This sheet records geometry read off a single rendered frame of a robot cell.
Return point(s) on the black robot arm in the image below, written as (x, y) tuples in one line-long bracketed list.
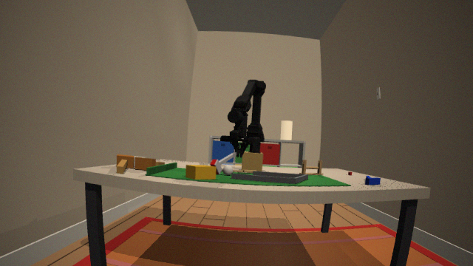
[(238, 113)]

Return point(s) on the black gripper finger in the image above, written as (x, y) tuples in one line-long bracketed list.
[(236, 146), (243, 148)]

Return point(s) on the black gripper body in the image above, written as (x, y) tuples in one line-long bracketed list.
[(245, 140)]

